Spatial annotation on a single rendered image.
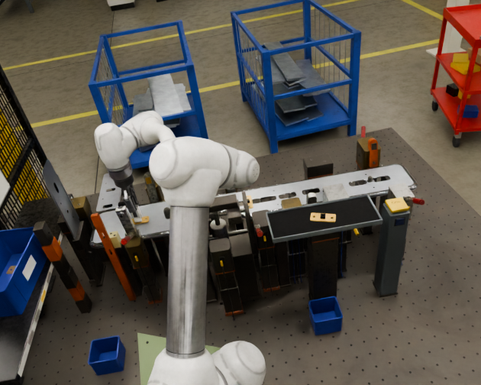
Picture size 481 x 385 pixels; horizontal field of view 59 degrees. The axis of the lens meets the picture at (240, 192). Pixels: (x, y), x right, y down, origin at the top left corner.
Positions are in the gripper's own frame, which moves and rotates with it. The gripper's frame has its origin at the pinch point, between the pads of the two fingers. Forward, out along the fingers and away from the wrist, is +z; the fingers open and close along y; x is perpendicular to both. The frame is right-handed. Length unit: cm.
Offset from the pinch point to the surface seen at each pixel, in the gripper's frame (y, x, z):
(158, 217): 0.7, -8.1, 4.6
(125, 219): -16.6, -0.3, -11.5
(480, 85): 143, -242, 50
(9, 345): -53, 38, 2
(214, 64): 409, -47, 104
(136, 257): -20.7, -0.2, 4.3
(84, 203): 11.7, 23.4, -1.1
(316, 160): 17, -81, 1
